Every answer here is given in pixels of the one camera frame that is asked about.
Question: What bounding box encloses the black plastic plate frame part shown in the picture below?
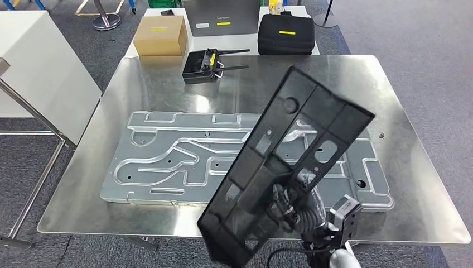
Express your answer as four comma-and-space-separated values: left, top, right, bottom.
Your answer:
196, 66, 376, 268

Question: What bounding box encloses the steel workbench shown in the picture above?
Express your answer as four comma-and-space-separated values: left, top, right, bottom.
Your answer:
37, 54, 472, 253

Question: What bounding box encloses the black remote controller with antennas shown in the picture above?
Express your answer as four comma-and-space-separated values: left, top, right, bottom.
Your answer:
181, 47, 251, 85

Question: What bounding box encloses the stamped grey metal plate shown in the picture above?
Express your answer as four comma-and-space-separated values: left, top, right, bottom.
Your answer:
99, 110, 395, 216

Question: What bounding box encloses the white table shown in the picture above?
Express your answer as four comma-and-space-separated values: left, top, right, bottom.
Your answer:
124, 5, 321, 59

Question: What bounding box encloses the black carrying case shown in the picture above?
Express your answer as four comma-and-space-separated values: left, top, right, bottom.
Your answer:
257, 13, 316, 56

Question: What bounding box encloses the grey laptop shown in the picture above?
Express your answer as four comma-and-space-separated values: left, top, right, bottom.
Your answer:
182, 0, 262, 37

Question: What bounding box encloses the brown cardboard box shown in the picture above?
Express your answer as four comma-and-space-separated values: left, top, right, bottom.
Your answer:
132, 15, 189, 58

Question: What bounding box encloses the small yellow item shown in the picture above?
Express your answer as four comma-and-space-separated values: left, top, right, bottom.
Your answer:
268, 0, 286, 16

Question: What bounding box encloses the green crate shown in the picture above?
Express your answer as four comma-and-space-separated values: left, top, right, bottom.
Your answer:
147, 0, 183, 9

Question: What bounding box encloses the chrome stanchion base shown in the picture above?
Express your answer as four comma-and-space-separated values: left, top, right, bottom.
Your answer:
91, 0, 122, 32

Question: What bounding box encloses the black camera cable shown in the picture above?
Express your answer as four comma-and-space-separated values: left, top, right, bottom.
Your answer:
266, 246, 335, 268

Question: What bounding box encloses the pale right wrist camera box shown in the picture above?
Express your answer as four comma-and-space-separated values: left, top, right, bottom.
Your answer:
329, 194, 363, 224

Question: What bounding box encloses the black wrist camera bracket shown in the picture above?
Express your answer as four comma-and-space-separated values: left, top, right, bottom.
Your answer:
302, 212, 364, 268

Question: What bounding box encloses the black stanchion post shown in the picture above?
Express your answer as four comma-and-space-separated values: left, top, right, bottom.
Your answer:
314, 0, 339, 29

